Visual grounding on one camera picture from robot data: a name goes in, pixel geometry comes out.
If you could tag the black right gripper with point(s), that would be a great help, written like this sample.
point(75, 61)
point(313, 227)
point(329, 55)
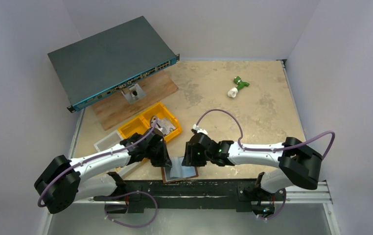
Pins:
point(191, 155)

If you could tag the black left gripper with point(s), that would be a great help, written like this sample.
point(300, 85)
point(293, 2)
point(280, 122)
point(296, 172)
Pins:
point(160, 155)

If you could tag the brown leather card holder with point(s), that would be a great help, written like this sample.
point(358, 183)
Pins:
point(177, 172)

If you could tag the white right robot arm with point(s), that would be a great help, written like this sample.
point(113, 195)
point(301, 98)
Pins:
point(295, 163)

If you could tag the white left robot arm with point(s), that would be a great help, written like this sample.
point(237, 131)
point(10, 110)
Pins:
point(62, 179)

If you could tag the top silver magnetic stripe card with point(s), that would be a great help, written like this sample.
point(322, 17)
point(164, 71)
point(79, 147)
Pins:
point(165, 126)

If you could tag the yellow bin with black cards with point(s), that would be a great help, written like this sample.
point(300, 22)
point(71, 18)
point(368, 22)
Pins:
point(136, 125)

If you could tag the yellow bin with silver cards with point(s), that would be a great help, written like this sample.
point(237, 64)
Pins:
point(158, 110)

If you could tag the white bin with gold cards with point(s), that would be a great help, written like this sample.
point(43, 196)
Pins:
point(109, 141)

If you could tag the plywood board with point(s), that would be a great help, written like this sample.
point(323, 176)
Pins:
point(120, 106)

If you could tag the green and white plastic fitting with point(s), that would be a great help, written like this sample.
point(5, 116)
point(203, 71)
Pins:
point(240, 84)

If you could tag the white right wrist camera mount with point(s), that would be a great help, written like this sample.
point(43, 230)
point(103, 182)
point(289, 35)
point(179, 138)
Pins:
point(196, 129)

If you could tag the black metal base rail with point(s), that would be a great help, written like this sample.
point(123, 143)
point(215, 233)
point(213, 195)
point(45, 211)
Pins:
point(241, 195)

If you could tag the grey metal bracket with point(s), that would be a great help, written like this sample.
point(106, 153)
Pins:
point(133, 93)

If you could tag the grey network switch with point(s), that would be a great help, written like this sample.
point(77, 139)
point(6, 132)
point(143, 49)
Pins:
point(103, 64)

